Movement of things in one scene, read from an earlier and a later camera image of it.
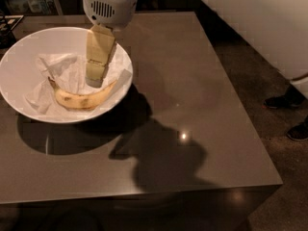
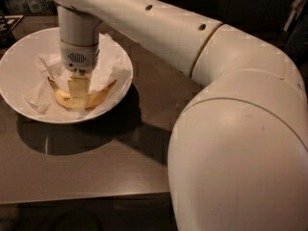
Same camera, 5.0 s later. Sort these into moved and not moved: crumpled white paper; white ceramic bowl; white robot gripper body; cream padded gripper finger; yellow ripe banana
Moved: white robot gripper body; cream padded gripper finger
Not moved: crumpled white paper; yellow ripe banana; white ceramic bowl
